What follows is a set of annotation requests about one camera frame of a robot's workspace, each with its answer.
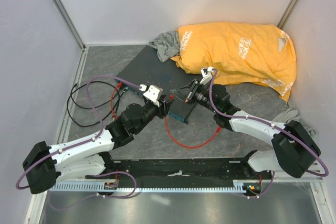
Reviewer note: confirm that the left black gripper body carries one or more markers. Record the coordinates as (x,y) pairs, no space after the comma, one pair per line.
(161,109)

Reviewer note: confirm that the slotted cable duct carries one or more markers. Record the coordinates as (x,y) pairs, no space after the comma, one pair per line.
(103,187)

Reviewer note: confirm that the grey cloth at back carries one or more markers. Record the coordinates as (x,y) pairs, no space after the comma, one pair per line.
(166,44)

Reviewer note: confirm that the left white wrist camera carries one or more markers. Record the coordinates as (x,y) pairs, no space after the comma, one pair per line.
(152,93)

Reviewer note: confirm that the yellow printed fabric bag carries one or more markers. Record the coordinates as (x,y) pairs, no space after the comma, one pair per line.
(241,52)

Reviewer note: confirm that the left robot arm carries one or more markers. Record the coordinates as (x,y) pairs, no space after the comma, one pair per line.
(43,163)

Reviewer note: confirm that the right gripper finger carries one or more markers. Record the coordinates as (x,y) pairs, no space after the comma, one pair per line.
(183,89)
(180,94)

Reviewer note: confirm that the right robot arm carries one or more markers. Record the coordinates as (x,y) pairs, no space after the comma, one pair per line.
(293,150)

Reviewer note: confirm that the dark grey network switch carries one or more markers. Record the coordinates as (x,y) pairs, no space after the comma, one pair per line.
(147,68)

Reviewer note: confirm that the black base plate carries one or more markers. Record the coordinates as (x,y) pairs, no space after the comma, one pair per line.
(183,173)

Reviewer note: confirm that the grey cloth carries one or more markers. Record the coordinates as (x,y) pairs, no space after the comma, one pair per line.
(292,114)
(166,44)

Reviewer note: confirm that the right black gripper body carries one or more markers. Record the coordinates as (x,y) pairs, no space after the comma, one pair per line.
(195,91)

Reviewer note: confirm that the grey cloth at right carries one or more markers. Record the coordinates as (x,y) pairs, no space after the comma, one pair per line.
(292,114)

